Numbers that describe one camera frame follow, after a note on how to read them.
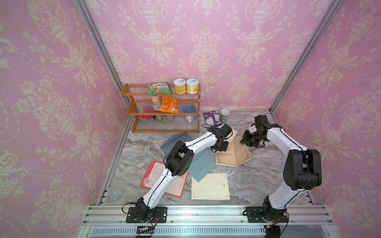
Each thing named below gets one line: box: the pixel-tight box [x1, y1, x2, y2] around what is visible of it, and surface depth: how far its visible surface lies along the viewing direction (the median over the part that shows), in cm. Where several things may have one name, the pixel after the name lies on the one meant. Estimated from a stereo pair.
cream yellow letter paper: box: [190, 173, 231, 200], surface depth 85 cm
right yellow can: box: [186, 78, 199, 95], surface depth 90 cm
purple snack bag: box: [202, 109, 224, 127], surface depth 115 cm
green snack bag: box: [146, 82, 174, 97], surface depth 91 cm
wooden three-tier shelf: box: [121, 83, 201, 133], surface depth 107 cm
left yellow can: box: [173, 78, 187, 95], surface depth 91 cm
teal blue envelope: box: [188, 147, 217, 183], surface depth 93 cm
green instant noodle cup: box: [220, 108, 231, 122], surface depth 115 cm
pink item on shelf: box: [139, 106, 156, 120], surface depth 107 cm
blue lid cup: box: [182, 105, 197, 123], surface depth 108 cm
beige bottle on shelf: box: [151, 95, 162, 112], surface depth 99 cm
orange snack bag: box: [158, 95, 180, 114], surface depth 101 cm
